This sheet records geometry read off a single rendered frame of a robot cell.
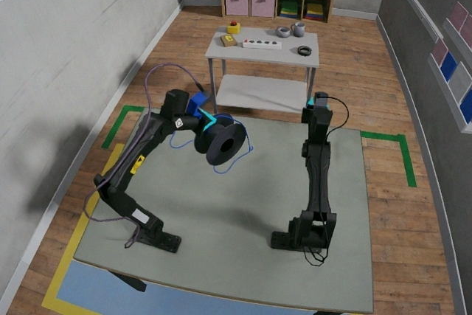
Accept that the black cable reel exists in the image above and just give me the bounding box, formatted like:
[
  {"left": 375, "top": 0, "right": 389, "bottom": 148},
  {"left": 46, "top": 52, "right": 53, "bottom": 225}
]
[{"left": 194, "top": 112, "right": 246, "bottom": 166}]

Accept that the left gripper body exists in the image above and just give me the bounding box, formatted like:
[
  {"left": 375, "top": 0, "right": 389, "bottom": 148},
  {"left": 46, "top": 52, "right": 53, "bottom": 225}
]
[{"left": 182, "top": 92, "right": 210, "bottom": 137}]

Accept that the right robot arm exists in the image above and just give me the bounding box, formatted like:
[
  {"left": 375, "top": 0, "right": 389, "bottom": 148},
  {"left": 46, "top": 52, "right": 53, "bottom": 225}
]
[{"left": 271, "top": 107, "right": 337, "bottom": 253}]

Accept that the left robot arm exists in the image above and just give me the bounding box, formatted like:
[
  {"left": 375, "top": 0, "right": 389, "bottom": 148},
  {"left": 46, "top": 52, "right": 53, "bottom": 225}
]
[{"left": 94, "top": 89, "right": 190, "bottom": 253}]

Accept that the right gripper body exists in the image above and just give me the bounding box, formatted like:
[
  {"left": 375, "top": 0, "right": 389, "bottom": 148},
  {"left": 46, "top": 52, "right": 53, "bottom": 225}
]
[{"left": 301, "top": 96, "right": 328, "bottom": 127}]

